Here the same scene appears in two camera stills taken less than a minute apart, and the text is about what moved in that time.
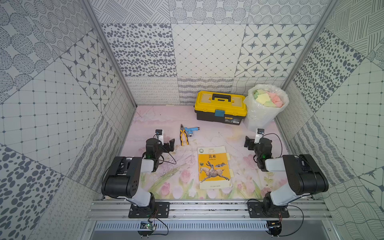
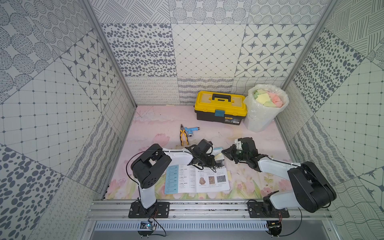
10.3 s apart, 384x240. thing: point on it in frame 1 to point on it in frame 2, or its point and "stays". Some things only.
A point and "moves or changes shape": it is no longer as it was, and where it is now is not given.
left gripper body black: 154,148 to 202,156
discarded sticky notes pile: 270,98 stays
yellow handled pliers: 181,133 stays
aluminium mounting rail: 207,210 stays
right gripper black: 247,141 to 230,151
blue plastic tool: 190,130 stays
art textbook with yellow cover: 213,168 moves or changes shape
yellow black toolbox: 219,107 stays
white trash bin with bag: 264,103 stays
